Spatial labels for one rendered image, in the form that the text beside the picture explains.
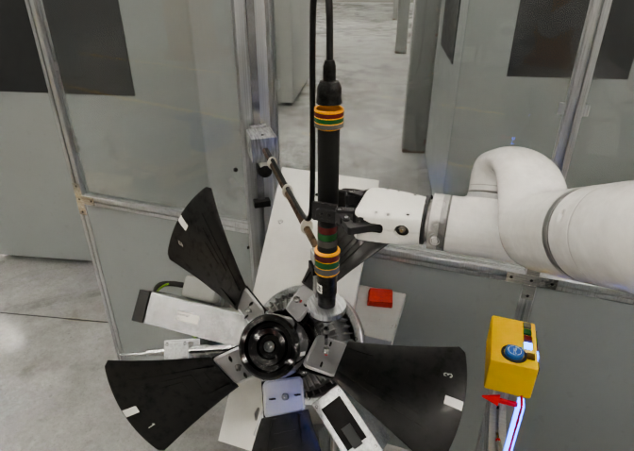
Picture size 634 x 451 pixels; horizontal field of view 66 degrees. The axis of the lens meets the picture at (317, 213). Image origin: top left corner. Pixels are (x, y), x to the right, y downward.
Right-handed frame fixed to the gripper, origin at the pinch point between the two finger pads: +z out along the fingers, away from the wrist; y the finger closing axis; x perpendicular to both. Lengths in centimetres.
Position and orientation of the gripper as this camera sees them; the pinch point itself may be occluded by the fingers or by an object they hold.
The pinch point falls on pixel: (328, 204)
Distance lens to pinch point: 77.8
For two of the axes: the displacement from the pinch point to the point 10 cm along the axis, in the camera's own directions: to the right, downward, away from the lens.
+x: 0.0, -8.8, -4.7
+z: -9.5, -1.5, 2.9
